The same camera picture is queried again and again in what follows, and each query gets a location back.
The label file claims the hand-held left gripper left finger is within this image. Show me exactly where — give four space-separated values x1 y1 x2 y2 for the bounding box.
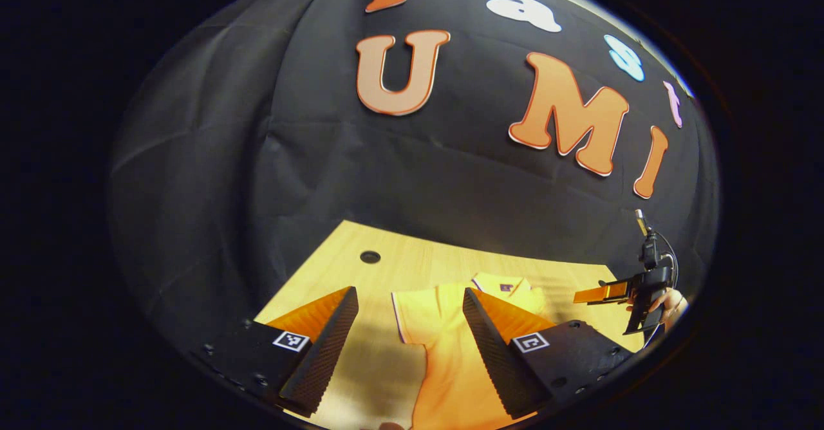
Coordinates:
192 285 360 418

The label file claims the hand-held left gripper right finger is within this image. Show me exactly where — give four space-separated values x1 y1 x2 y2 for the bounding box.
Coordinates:
462 287 635 420

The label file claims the orange T-shirt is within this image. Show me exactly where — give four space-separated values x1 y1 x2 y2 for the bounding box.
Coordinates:
391 272 556 430

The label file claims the black cable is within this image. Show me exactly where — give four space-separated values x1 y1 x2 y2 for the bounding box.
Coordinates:
655 229 680 289

